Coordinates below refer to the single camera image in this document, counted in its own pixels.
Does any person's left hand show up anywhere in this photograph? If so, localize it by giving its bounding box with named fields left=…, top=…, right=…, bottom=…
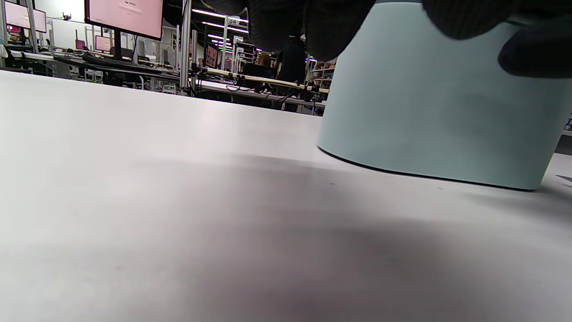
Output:
left=201, top=0, right=572, bottom=79

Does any light teal round container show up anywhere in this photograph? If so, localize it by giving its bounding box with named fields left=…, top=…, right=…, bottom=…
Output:
left=317, top=0, right=572, bottom=191

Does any storage shelf with items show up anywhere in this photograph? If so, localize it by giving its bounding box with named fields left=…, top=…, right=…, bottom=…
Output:
left=307, top=59, right=336, bottom=90

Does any ceiling light strip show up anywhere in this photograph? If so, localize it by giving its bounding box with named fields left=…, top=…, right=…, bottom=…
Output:
left=202, top=21, right=249, bottom=34
left=192, top=8, right=249, bottom=24

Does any tilted dark-framed monitor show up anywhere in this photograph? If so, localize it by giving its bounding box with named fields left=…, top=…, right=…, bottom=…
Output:
left=204, top=44, right=220, bottom=69

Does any large pink-screen monitor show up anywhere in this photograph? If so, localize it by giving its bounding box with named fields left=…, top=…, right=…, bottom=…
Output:
left=84, top=0, right=164, bottom=41

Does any black keyboard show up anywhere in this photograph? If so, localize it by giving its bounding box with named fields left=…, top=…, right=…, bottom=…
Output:
left=82, top=54, right=162, bottom=75

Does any grey desk with equipment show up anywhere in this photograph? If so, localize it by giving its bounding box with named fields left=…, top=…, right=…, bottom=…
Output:
left=0, top=48, right=181, bottom=93

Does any small pink-screen monitor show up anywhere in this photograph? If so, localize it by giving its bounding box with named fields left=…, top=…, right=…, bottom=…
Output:
left=4, top=0, right=47, bottom=33

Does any long workbench with cables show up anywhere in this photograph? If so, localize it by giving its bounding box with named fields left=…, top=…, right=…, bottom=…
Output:
left=195, top=67, right=330, bottom=113

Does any aluminium frame post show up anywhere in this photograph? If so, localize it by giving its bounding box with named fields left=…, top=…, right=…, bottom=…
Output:
left=180, top=0, right=193, bottom=89

